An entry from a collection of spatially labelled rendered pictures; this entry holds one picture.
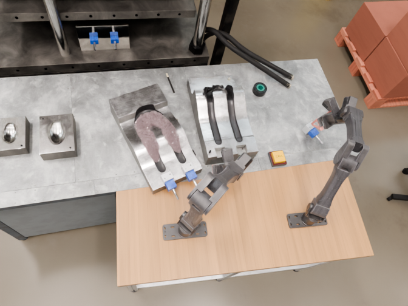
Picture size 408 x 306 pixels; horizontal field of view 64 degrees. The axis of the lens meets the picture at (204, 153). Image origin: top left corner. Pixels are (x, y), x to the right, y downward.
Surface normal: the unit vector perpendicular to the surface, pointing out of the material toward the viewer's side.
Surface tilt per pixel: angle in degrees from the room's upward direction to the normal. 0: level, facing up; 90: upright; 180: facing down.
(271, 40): 0
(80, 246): 0
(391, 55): 90
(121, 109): 0
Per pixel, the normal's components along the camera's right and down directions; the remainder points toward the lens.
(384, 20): 0.16, -0.44
